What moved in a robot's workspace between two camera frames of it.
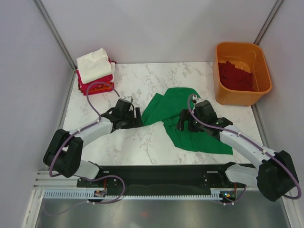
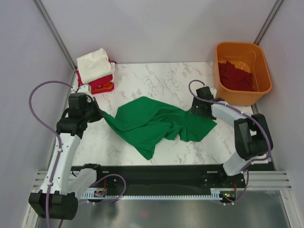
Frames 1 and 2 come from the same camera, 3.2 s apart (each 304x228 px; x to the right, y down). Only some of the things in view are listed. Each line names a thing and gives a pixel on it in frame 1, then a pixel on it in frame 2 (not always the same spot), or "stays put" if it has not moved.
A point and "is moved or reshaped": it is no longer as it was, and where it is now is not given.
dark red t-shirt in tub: (234, 78) stays put
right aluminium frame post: (272, 15) stays put
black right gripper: (186, 114) to (196, 102)
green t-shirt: (166, 109) is moved or reshaped
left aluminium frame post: (52, 28) stays put
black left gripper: (136, 122) to (99, 113)
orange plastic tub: (249, 57) stays put
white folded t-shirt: (94, 65) stays put
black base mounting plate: (161, 179) stays put
